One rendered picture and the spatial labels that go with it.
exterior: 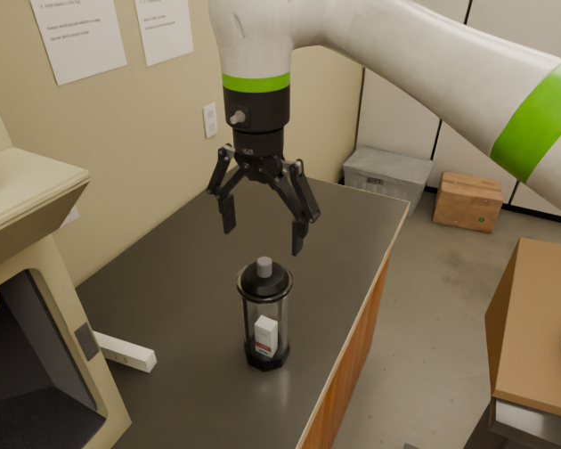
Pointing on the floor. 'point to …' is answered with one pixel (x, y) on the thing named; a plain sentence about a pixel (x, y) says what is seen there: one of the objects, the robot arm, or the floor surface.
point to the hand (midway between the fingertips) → (262, 234)
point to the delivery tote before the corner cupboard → (388, 174)
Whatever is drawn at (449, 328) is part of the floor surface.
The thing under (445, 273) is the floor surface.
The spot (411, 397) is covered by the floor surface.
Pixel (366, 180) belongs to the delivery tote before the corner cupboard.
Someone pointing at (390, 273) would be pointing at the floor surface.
